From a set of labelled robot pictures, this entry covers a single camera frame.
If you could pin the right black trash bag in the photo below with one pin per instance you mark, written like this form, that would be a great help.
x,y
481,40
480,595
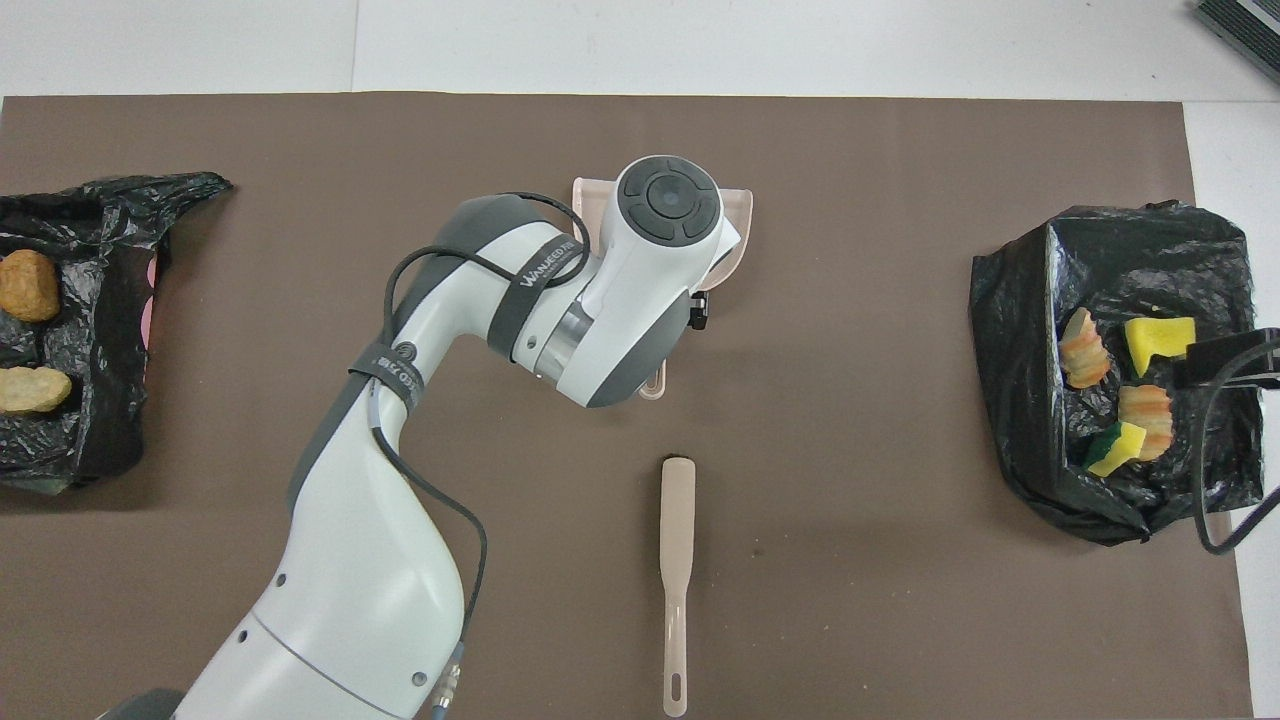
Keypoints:
x,y
1200,480

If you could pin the grey ribbed device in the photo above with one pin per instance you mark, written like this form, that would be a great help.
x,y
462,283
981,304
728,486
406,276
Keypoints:
x,y
1250,22

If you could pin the black trash bag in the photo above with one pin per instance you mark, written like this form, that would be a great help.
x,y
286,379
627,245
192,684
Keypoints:
x,y
100,400
1200,480

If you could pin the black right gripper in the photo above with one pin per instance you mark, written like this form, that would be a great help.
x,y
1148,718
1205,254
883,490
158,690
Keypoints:
x,y
1268,352

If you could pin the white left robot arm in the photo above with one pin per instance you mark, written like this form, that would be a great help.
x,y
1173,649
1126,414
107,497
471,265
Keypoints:
x,y
640,270

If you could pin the left black trash bag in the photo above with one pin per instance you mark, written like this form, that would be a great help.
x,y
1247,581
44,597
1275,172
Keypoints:
x,y
100,400

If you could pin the L-shaped yellow sponge piece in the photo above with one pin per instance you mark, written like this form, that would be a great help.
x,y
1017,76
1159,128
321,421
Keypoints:
x,y
1155,338

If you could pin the beige plastic dustpan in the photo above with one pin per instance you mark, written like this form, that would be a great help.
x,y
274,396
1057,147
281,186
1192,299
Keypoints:
x,y
742,230

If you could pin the pale flaky bread piece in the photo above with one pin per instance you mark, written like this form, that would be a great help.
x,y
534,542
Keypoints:
x,y
1085,350

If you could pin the brown fried nugget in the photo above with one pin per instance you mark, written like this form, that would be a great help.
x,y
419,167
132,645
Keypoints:
x,y
28,285

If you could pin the orange striped croissant piece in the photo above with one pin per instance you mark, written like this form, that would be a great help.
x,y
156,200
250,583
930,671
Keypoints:
x,y
1148,415

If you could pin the brown table mat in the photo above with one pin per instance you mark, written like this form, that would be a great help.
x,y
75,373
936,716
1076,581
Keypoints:
x,y
850,600

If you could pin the small striped bread piece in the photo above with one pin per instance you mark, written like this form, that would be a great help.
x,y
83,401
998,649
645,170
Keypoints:
x,y
30,390

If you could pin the green and yellow sponge piece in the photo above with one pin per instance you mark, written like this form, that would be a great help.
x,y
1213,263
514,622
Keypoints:
x,y
1120,448

